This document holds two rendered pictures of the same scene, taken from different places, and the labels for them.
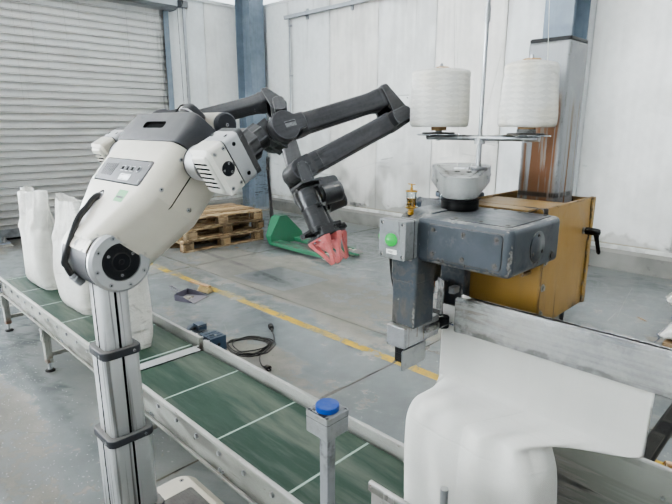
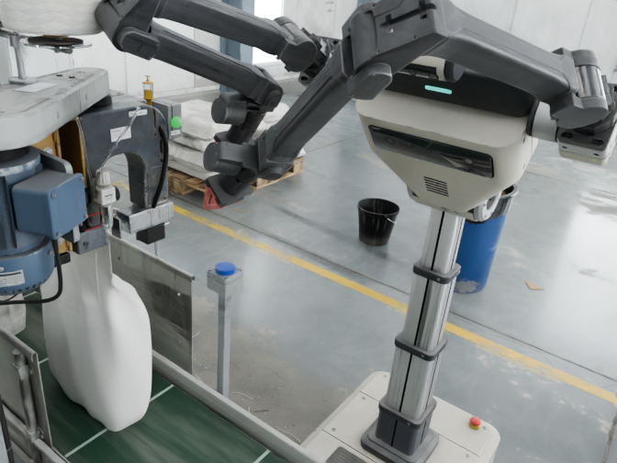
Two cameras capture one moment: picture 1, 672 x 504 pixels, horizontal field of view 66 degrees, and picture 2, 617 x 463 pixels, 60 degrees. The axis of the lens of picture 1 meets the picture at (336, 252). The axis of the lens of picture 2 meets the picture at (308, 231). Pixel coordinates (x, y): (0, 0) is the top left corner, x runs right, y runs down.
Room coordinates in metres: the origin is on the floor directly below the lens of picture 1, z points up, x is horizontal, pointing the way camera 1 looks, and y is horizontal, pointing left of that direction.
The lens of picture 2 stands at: (2.59, -0.01, 1.66)
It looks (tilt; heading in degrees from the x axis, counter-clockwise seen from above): 25 degrees down; 169
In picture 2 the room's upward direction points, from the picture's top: 5 degrees clockwise
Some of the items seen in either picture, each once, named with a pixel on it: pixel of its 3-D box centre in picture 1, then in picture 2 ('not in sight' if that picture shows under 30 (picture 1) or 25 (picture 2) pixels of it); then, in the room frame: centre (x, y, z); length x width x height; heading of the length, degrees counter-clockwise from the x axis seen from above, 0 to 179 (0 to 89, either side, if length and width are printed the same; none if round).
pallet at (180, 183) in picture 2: not in sight; (226, 167); (-1.95, 0.08, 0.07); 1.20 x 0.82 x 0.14; 137
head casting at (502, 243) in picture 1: (473, 265); (93, 144); (1.18, -0.32, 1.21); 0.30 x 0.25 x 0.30; 45
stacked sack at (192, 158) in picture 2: not in sight; (220, 152); (-1.59, 0.02, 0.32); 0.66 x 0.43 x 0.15; 137
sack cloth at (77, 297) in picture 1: (74, 252); not in sight; (3.25, 1.69, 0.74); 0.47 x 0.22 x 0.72; 46
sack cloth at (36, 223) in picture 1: (39, 237); not in sight; (3.73, 2.18, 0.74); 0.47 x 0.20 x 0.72; 47
